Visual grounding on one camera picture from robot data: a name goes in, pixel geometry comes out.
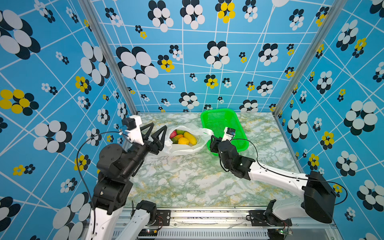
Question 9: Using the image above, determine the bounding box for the white plastic bag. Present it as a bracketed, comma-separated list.
[159, 123, 214, 156]

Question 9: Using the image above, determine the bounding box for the front aluminium rail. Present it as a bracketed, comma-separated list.
[80, 206, 343, 240]

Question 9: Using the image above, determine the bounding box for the orange toy mango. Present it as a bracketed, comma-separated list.
[171, 135, 184, 144]

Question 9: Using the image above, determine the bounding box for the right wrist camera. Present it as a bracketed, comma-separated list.
[222, 127, 236, 142]

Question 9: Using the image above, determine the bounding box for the right aluminium frame post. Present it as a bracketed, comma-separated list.
[273, 0, 347, 119]

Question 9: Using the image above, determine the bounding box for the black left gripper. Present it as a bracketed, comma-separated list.
[122, 121, 167, 180]

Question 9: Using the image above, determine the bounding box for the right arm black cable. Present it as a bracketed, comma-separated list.
[218, 137, 349, 207]

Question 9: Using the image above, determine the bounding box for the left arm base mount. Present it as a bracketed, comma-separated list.
[128, 209, 171, 227]

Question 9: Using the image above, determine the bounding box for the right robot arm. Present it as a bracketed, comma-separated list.
[210, 136, 337, 226]

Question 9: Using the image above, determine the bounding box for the long yellow toy mango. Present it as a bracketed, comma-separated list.
[184, 132, 198, 146]

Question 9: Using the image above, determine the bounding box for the pink toy fruit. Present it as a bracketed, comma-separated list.
[170, 130, 178, 139]

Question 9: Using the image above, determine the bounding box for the wrinkled yellow toy fruit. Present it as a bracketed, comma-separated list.
[178, 137, 190, 145]

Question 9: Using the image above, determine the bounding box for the left aluminium frame post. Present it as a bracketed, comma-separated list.
[79, 0, 139, 115]

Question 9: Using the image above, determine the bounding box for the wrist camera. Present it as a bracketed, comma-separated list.
[121, 115, 144, 146]
[222, 127, 236, 142]

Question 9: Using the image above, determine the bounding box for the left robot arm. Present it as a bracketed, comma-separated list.
[86, 123, 167, 240]

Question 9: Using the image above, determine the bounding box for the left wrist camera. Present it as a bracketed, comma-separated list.
[121, 115, 144, 146]

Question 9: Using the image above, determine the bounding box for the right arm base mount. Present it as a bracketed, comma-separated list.
[246, 210, 292, 227]

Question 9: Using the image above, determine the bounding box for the aluminium frame post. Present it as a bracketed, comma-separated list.
[273, 0, 347, 119]
[79, 0, 139, 115]

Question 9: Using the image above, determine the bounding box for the green plastic basket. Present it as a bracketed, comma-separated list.
[201, 109, 247, 139]

